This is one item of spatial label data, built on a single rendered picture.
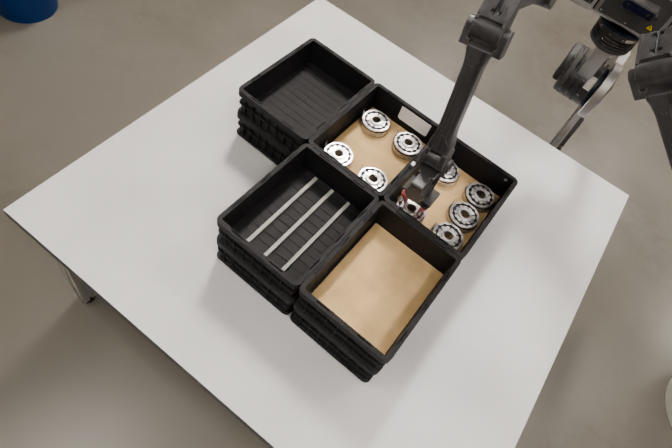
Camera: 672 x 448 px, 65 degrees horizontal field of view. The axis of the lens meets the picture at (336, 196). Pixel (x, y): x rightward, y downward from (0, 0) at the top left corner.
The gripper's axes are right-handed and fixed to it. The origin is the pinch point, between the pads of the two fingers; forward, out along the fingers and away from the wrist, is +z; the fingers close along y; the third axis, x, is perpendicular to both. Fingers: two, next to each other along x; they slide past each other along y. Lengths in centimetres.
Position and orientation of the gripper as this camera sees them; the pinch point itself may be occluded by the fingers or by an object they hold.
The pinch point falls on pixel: (412, 206)
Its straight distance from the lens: 168.6
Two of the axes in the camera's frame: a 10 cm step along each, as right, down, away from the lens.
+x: 6.0, -6.0, 5.3
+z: -1.8, 5.5, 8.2
